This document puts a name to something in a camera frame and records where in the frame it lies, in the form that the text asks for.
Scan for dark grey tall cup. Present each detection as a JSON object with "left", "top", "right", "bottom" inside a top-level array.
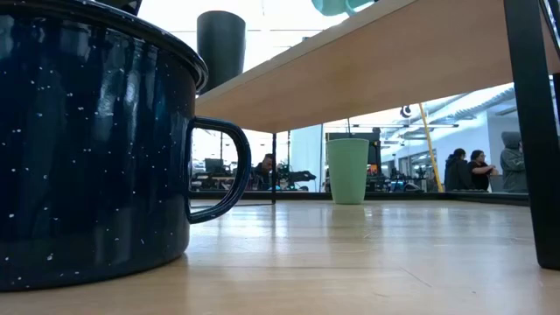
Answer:
[{"left": 196, "top": 10, "right": 247, "bottom": 95}]

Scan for navy speckled enamel mug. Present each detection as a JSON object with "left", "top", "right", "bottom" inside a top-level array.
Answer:
[{"left": 0, "top": 0, "right": 253, "bottom": 293}]

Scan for teal mug with handle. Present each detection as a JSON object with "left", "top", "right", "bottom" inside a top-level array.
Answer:
[{"left": 311, "top": 0, "right": 377, "bottom": 18}]

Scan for green plastic cup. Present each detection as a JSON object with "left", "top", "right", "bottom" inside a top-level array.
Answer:
[{"left": 325, "top": 138, "right": 371, "bottom": 206}]

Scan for wooden shelf with black legs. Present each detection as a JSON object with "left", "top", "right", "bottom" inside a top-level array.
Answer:
[{"left": 194, "top": 0, "right": 560, "bottom": 270}]

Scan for person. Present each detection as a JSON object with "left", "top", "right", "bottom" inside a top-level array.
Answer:
[
  {"left": 500, "top": 130, "right": 529, "bottom": 193},
  {"left": 444, "top": 147, "right": 473, "bottom": 193},
  {"left": 466, "top": 149, "right": 498, "bottom": 193},
  {"left": 248, "top": 153, "right": 276, "bottom": 192}
]

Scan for yellow slanted pole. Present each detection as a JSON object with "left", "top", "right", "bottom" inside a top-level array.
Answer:
[{"left": 418, "top": 102, "right": 444, "bottom": 193}]

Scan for black metal table frame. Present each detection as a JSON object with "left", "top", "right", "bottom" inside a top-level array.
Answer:
[{"left": 188, "top": 190, "right": 530, "bottom": 207}]

